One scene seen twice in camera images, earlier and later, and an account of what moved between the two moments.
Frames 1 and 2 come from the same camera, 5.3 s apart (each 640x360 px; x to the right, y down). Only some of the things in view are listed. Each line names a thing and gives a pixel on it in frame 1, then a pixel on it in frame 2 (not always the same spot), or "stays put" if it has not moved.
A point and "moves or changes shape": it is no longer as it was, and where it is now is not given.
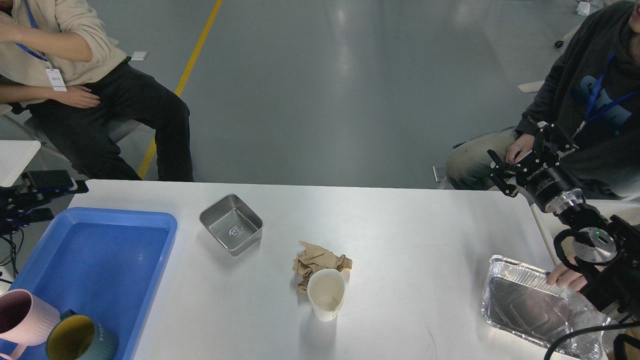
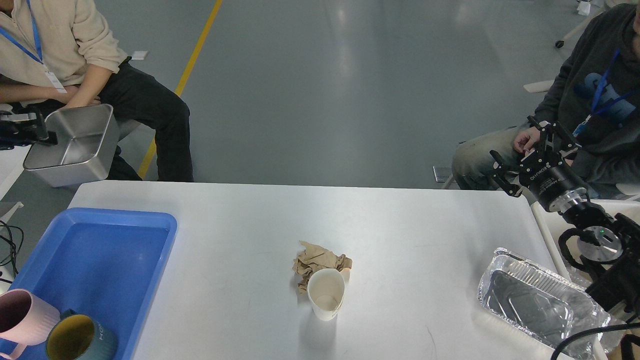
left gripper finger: [39, 187] to [33, 123]
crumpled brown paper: [311, 258] stays put
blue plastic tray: [103, 261] stays put
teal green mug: [80, 337] stays put
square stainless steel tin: [233, 224] to [88, 139]
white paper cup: [325, 290] stays put
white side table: [15, 155] stays put
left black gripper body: [12, 208] to [12, 133]
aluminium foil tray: [518, 298] moves or changes shape
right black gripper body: [538, 174] stays put
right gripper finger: [502, 173] stays put
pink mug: [25, 320] stays put
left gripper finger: [24, 217] to [36, 134]
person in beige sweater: [57, 59] stays put
